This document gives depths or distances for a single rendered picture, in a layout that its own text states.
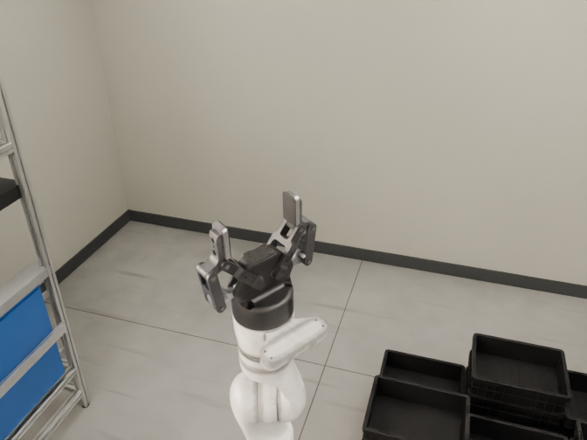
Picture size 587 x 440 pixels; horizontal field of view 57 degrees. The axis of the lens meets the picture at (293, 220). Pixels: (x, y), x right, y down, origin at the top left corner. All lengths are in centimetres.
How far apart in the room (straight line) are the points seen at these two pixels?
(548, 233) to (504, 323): 67
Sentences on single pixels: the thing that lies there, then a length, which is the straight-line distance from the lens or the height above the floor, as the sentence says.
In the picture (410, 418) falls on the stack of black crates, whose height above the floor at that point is 49.
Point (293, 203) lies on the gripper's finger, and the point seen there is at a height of 208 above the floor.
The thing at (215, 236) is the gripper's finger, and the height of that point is 208.
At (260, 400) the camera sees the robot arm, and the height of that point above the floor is 180.
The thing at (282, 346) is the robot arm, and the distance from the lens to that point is 63.
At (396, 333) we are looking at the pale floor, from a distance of 359.
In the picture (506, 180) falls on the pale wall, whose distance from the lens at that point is 379.
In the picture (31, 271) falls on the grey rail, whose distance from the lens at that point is 271.
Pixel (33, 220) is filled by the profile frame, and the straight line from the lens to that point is 259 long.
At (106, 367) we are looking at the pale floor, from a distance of 349.
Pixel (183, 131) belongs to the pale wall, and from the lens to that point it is 421.
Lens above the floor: 237
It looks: 31 degrees down
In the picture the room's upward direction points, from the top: straight up
